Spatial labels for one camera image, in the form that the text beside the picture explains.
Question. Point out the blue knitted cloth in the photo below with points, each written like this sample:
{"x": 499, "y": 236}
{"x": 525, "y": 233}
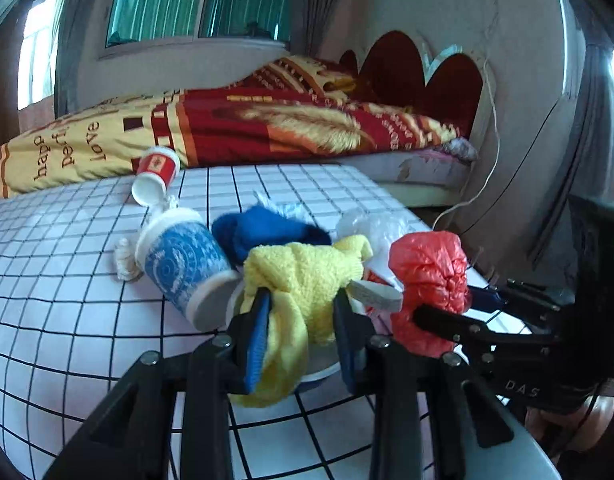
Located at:
{"x": 267, "y": 230}

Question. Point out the white checked tablecloth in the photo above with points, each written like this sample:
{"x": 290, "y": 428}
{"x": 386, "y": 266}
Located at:
{"x": 62, "y": 285}

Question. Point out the red paper cup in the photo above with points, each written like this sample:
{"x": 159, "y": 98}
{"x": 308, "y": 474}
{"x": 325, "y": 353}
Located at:
{"x": 158, "y": 165}

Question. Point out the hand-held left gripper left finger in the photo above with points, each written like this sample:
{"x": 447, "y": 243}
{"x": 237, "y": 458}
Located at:
{"x": 257, "y": 342}

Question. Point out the grey curtain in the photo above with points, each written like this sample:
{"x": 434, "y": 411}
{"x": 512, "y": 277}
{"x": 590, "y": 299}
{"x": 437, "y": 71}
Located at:
{"x": 592, "y": 150}
{"x": 319, "y": 5}

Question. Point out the bed with red-yellow blanket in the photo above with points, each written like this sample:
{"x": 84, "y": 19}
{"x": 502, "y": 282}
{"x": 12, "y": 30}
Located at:
{"x": 227, "y": 120}

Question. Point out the bright side window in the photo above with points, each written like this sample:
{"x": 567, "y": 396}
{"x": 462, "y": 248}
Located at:
{"x": 39, "y": 50}

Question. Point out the small twisted white tissue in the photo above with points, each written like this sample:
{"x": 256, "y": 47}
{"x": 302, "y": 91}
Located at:
{"x": 126, "y": 260}

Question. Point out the white mattress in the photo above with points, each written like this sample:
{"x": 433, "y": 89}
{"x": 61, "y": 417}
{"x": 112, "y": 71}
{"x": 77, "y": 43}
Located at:
{"x": 427, "y": 167}

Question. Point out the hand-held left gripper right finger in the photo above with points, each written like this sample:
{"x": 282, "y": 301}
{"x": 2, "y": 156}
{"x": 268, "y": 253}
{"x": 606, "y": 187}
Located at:
{"x": 344, "y": 342}

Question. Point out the blue patterned paper cup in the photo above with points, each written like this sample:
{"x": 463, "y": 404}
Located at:
{"x": 182, "y": 260}

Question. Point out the red plastic bag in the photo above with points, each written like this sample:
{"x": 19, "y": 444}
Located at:
{"x": 429, "y": 280}

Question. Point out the yellow knitted cloth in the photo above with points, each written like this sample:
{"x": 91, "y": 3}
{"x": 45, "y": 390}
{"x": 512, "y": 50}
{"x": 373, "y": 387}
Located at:
{"x": 297, "y": 280}

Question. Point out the large green-tinted window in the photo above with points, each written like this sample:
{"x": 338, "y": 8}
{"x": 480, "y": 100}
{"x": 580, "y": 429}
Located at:
{"x": 197, "y": 0}

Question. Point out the grey crumpled pillow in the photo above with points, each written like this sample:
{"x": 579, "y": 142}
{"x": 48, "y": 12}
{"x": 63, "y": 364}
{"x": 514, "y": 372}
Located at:
{"x": 462, "y": 147}

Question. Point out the white flat wrapper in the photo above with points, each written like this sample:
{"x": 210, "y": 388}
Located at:
{"x": 377, "y": 297}

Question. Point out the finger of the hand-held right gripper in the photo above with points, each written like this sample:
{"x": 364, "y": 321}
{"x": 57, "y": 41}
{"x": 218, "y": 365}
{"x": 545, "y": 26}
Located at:
{"x": 447, "y": 327}
{"x": 487, "y": 300}

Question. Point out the clear plastic bag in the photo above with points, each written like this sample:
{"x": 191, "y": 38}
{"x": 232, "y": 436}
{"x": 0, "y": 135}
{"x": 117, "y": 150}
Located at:
{"x": 372, "y": 230}

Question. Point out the person's right hand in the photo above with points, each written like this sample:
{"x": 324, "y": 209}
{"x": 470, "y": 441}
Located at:
{"x": 567, "y": 425}

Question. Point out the red scalloped headboard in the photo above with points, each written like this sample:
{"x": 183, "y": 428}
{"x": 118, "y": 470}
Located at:
{"x": 402, "y": 65}

